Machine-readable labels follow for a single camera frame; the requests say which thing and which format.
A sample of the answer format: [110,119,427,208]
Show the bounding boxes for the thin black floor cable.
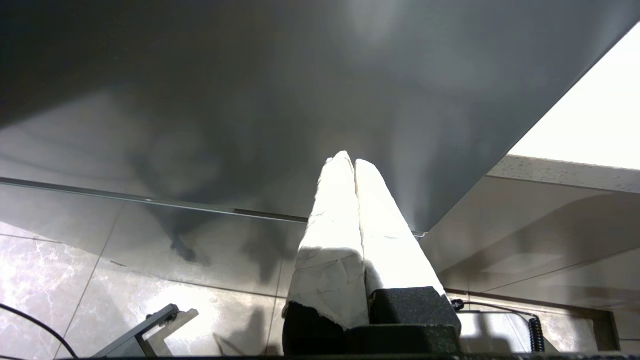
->
[0,302,80,359]

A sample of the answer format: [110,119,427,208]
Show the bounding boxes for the grey under-counter cabinet front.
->
[420,172,640,313]

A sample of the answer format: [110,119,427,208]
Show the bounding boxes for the grey metal bracket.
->
[92,303,201,359]

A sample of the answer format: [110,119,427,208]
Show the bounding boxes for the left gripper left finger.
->
[282,151,371,356]

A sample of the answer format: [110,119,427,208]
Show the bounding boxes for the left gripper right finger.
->
[345,159,463,354]

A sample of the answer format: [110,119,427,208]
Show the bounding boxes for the black coiled cable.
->
[528,315,547,354]

